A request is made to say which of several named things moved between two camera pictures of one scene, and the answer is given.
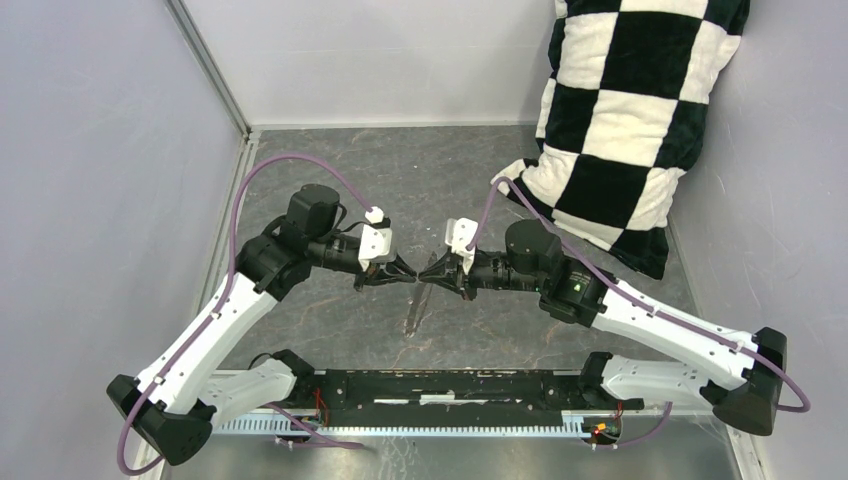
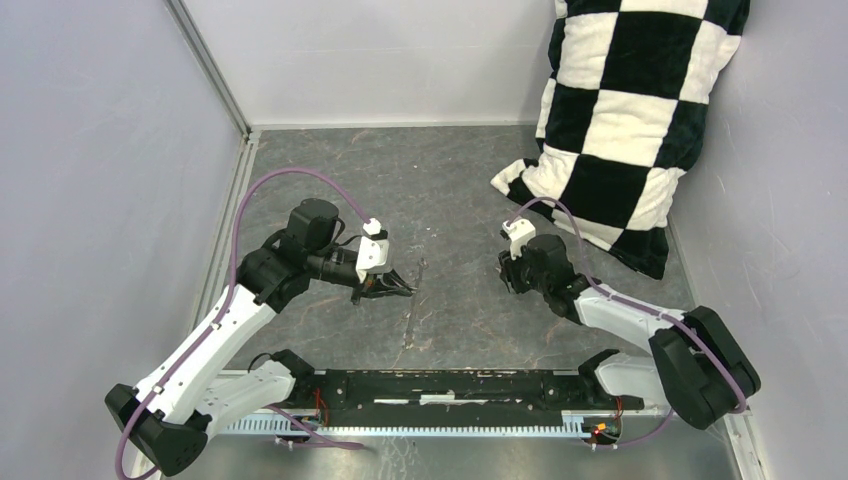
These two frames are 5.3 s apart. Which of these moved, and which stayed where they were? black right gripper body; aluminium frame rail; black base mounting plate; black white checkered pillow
Moved: black right gripper body
Stayed: black base mounting plate; aluminium frame rail; black white checkered pillow
